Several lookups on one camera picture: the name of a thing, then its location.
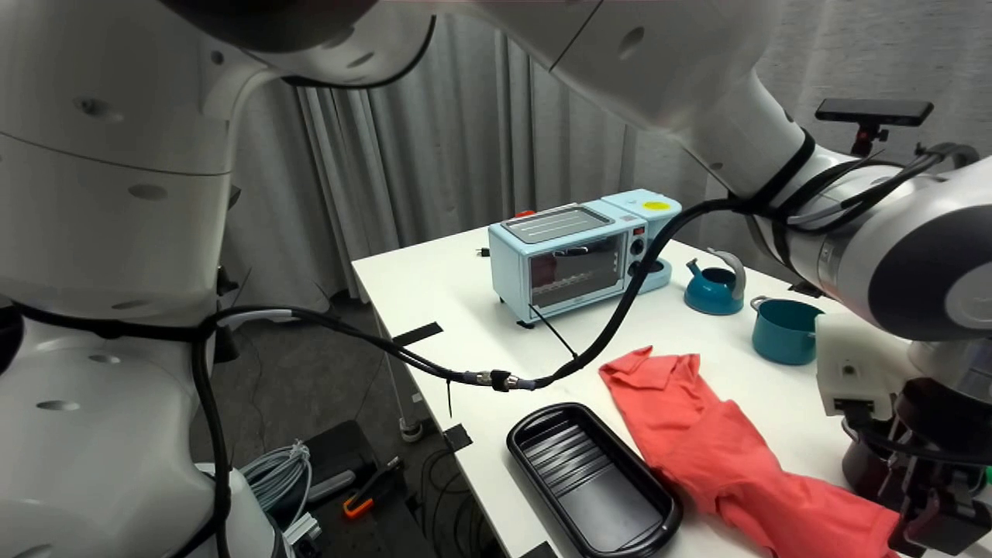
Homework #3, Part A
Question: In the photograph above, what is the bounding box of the teal pot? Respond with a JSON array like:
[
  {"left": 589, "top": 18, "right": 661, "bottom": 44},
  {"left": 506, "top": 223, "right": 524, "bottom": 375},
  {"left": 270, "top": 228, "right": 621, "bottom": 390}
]
[{"left": 750, "top": 295, "right": 827, "bottom": 369}]

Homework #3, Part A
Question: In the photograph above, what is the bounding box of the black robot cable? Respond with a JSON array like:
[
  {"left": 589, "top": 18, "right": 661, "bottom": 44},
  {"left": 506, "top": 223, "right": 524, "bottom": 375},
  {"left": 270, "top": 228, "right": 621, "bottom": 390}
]
[{"left": 188, "top": 134, "right": 981, "bottom": 558}]

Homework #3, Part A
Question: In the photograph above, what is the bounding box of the grey cable bundle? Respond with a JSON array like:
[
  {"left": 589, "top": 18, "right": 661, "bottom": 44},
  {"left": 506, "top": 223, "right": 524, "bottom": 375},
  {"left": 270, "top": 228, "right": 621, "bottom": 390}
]
[{"left": 246, "top": 439, "right": 323, "bottom": 552}]

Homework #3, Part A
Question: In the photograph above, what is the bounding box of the black grill tray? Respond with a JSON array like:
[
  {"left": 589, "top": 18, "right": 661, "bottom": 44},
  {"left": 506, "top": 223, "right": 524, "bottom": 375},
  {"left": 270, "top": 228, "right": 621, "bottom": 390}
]
[{"left": 506, "top": 401, "right": 686, "bottom": 558}]

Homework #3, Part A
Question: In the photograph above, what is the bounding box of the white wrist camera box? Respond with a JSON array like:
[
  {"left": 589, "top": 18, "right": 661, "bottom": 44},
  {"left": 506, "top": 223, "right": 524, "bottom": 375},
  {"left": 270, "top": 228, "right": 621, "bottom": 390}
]
[{"left": 817, "top": 324, "right": 914, "bottom": 420}]

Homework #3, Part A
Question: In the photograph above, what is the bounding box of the black floor box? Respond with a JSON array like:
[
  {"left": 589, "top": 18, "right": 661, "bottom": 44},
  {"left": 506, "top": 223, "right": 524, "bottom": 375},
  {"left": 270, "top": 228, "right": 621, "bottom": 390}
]
[{"left": 303, "top": 417, "right": 377, "bottom": 490}]

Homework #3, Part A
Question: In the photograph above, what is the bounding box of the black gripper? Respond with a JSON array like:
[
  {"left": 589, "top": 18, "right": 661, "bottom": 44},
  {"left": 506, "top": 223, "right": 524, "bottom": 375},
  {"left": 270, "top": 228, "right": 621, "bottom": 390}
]
[{"left": 887, "top": 371, "right": 992, "bottom": 558}]

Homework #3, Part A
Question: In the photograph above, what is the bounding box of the orange handled tool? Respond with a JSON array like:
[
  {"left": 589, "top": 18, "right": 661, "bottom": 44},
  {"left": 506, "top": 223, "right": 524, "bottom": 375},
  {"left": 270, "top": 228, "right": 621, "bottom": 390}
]
[{"left": 341, "top": 453, "right": 405, "bottom": 521}]

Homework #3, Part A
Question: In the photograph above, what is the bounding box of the teal kettle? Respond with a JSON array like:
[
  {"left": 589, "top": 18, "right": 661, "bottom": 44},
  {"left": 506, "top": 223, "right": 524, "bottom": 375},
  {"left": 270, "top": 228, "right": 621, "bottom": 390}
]
[{"left": 681, "top": 249, "right": 750, "bottom": 318}]

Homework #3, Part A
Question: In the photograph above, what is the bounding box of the black camera tripod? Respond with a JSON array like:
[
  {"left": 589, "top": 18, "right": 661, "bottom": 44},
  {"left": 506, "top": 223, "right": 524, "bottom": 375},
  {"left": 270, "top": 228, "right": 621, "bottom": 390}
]
[{"left": 811, "top": 96, "right": 935, "bottom": 161}]

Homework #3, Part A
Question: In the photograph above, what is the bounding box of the light blue toaster oven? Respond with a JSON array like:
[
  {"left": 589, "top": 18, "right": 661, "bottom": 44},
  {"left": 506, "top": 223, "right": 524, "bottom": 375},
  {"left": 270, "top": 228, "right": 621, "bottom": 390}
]
[{"left": 488, "top": 185, "right": 686, "bottom": 327}]

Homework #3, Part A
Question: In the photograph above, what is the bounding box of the grey curtain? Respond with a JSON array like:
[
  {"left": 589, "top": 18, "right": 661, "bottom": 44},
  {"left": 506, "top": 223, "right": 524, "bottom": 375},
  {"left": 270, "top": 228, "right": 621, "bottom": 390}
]
[{"left": 220, "top": 0, "right": 992, "bottom": 312}]

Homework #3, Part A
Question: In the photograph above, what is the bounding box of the orange shirt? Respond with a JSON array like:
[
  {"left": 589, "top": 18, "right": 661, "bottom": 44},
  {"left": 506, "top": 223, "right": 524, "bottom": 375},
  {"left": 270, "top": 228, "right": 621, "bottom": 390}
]
[{"left": 599, "top": 343, "right": 905, "bottom": 558}]

